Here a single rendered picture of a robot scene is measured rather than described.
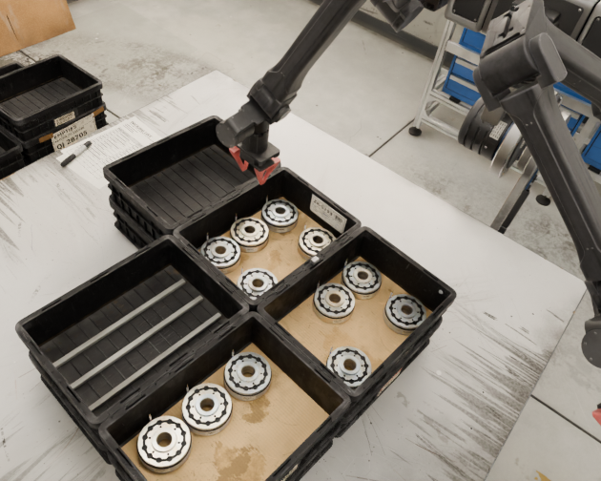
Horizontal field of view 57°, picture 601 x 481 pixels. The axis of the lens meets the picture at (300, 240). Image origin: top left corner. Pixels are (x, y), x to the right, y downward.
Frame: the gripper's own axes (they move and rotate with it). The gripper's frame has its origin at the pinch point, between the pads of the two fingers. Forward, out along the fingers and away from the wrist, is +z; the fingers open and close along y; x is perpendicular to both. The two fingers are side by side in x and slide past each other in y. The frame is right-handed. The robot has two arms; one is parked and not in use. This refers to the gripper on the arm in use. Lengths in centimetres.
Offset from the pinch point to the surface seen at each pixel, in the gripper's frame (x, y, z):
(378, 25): 262, -137, 106
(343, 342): -5.7, 38.9, 23.0
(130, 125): 12, -74, 37
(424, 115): 184, -45, 95
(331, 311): -3.1, 32.1, 20.2
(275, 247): 2.8, 7.1, 23.4
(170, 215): -10.8, -20.3, 23.4
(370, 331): 1.5, 41.5, 23.1
